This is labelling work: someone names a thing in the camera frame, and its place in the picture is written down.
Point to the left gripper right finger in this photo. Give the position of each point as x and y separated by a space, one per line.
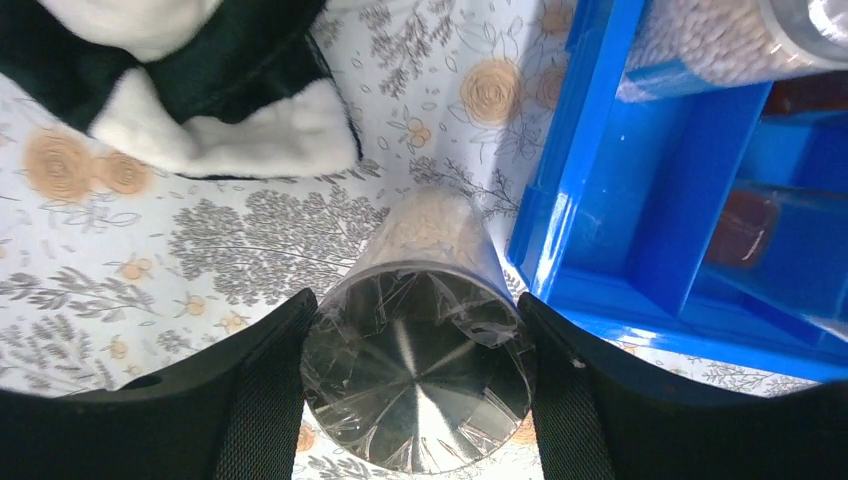
602 413

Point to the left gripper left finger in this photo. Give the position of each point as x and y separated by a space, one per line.
231 411

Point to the silver-lid glass shaker jar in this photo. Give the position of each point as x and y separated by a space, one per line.
418 360

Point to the black white checkered pillow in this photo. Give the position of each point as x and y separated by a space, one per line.
202 89

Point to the blue plastic divided bin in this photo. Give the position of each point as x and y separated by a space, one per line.
614 227

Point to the floral patterned table mat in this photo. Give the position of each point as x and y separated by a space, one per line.
110 269

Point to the clear gold-cap bottle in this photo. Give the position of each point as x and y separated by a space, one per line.
787 248
826 92

